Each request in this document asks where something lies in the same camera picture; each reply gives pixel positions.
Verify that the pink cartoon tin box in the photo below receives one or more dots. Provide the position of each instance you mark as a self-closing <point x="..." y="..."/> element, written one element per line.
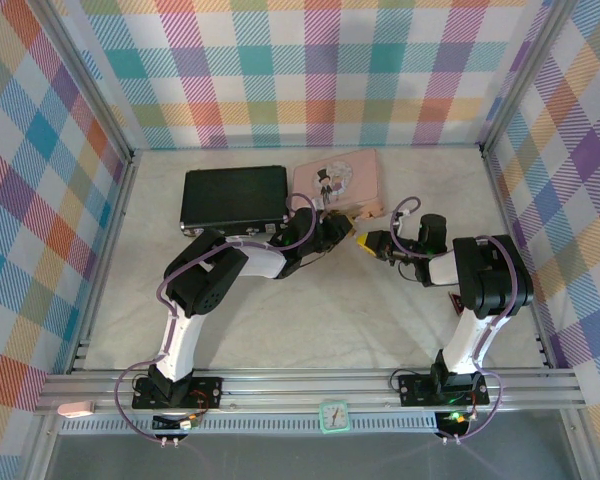
<point x="360" y="172"/>

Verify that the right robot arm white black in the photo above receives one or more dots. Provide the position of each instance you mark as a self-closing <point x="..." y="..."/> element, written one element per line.
<point x="472" y="340"/>

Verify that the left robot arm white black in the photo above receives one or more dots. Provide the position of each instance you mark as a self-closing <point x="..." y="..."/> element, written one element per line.
<point x="180" y="340"/>

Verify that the red triangular object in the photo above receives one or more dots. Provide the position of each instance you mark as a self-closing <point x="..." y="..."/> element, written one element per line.
<point x="455" y="301"/>

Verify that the black hard case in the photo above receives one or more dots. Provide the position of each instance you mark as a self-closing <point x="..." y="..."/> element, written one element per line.
<point x="230" y="195"/>

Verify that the teal square clock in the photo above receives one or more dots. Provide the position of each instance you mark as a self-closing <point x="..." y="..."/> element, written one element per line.
<point x="334" y="416"/>

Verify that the small electronics board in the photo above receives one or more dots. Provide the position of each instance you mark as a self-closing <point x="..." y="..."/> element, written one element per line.
<point x="455" y="417"/>
<point x="190" y="423"/>

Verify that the pink white small device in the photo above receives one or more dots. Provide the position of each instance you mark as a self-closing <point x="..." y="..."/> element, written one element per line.
<point x="75" y="410"/>

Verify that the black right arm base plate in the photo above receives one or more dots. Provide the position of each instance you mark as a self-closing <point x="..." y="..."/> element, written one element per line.
<point x="415" y="387"/>

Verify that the aluminium profile frame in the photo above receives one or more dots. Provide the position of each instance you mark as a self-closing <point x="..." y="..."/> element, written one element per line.
<point x="280" y="387"/>

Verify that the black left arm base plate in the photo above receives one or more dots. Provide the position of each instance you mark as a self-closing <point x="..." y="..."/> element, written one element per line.
<point x="205" y="390"/>

